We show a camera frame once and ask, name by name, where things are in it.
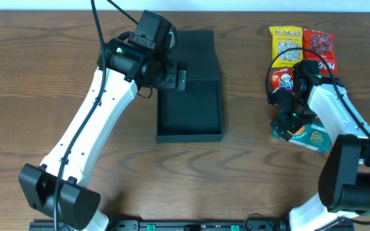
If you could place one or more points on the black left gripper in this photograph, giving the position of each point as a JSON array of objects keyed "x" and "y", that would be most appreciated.
[{"x": 173, "y": 76}]

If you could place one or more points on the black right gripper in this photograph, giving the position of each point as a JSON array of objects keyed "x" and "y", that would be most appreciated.
[{"x": 283, "y": 125}]

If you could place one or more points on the teal Chunkies cookie box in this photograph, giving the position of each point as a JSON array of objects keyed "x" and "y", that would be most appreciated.
[{"x": 311, "y": 135}]

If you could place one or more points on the red Hello Panda box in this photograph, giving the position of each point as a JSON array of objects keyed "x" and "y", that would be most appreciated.
[{"x": 282, "y": 78}]

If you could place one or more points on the dark green box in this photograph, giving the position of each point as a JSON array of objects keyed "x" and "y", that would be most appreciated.
[{"x": 195, "y": 113}]

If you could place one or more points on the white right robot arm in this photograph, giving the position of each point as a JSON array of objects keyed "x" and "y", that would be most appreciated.
[{"x": 343, "y": 194}]

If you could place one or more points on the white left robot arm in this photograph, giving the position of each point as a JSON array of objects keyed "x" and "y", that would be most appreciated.
[{"x": 58, "y": 186}]

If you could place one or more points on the yellow snack bag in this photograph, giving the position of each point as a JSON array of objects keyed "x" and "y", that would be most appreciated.
[{"x": 283, "y": 38}]

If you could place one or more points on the red Hacks candy bag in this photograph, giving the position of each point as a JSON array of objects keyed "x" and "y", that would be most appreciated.
[{"x": 323, "y": 44}]

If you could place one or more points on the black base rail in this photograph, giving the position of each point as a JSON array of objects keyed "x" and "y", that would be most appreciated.
[{"x": 135, "y": 225}]

